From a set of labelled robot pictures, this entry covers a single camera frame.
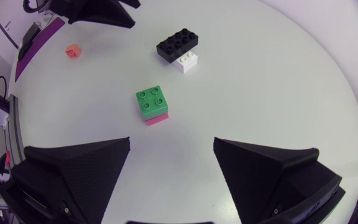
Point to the orange toy brick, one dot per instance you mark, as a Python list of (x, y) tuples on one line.
[(73, 51)]

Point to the dark mat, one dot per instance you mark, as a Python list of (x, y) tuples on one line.
[(47, 34)]

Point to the white toy brick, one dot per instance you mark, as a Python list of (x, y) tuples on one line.
[(185, 63)]

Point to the pink toy brick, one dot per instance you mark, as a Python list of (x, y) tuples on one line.
[(158, 119)]

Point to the green toy brick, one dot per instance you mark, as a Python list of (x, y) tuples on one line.
[(151, 101)]

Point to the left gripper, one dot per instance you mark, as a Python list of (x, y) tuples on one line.
[(65, 7)]

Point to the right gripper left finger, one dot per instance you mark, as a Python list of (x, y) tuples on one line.
[(73, 180)]

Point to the black toy brick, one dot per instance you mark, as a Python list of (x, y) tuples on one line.
[(176, 46)]

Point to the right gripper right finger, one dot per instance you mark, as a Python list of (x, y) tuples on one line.
[(266, 180)]

